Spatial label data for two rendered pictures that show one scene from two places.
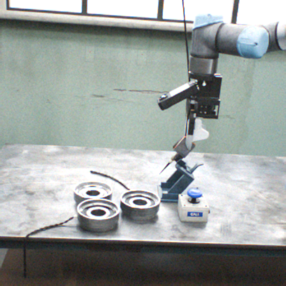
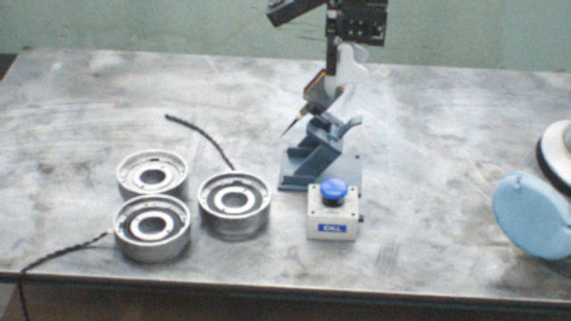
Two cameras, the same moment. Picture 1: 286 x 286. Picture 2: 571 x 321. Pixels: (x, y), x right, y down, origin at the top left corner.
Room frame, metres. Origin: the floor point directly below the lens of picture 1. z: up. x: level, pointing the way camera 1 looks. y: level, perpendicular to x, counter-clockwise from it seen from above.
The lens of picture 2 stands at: (0.21, -0.17, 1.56)
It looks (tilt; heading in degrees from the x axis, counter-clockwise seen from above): 37 degrees down; 6
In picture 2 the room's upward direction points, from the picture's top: 2 degrees clockwise
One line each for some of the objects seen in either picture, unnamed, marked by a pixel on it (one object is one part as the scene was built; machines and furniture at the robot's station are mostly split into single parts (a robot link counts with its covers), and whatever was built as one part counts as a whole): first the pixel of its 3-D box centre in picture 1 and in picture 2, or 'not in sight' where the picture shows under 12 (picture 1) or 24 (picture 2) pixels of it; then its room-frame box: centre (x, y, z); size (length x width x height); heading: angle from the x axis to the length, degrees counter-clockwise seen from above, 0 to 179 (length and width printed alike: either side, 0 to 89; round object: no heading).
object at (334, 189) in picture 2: (193, 199); (333, 198); (1.07, -0.14, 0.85); 0.04 x 0.04 x 0.05
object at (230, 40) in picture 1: (245, 40); not in sight; (1.15, -0.23, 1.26); 0.11 x 0.11 x 0.08; 53
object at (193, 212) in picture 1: (195, 207); (335, 211); (1.07, -0.15, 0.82); 0.08 x 0.07 x 0.05; 95
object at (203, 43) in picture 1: (207, 35); not in sight; (1.19, -0.14, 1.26); 0.09 x 0.08 x 0.11; 53
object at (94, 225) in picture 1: (97, 215); (153, 229); (1.00, 0.10, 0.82); 0.10 x 0.10 x 0.04
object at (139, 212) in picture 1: (140, 205); (235, 204); (1.07, 0.00, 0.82); 0.10 x 0.10 x 0.04
